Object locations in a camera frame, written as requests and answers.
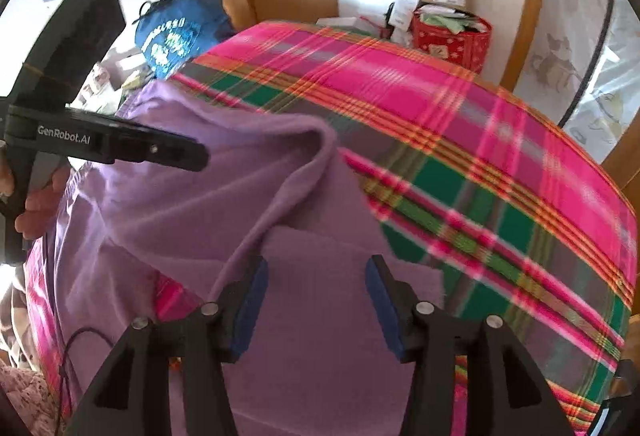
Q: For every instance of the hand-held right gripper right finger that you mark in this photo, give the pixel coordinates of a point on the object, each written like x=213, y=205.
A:
x=381, y=311

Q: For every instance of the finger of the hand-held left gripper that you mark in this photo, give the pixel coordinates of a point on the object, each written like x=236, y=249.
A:
x=165, y=150

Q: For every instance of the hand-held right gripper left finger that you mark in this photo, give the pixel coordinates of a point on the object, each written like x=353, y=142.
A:
x=254, y=298

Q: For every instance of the purple garment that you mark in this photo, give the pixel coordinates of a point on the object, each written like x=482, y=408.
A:
x=200, y=206

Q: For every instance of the person's left hand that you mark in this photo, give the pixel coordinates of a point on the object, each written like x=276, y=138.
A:
x=42, y=211

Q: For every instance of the pile of bedside clutter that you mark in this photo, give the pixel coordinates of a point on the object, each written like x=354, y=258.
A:
x=112, y=78

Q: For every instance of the pink green plaid blanket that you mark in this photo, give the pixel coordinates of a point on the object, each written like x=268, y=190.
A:
x=450, y=125

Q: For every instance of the small white box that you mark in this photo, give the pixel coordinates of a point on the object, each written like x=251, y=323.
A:
x=401, y=23

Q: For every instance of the red patterned storage box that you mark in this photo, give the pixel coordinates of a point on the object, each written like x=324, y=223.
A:
x=455, y=43

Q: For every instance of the white printed mosquito net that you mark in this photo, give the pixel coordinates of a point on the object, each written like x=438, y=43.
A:
x=575, y=30

